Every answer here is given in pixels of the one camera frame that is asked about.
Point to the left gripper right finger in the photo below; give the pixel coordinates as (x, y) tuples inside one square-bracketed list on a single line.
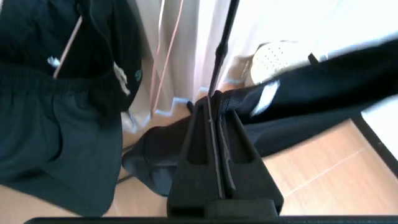
[(248, 183)]

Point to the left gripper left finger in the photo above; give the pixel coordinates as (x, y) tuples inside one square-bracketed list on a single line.
[(192, 186)]

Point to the black garment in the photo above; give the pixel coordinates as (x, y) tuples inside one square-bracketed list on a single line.
[(326, 93)]

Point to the pink clothes hanger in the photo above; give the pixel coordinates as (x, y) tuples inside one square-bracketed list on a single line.
[(68, 46), (170, 46)]

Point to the black shorts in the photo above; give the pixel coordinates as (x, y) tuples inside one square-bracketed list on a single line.
[(46, 140)]

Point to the white laundry basket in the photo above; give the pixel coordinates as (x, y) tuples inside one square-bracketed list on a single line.
[(273, 59)]

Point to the black clothes rack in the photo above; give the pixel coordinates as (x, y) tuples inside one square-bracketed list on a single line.
[(222, 49)]

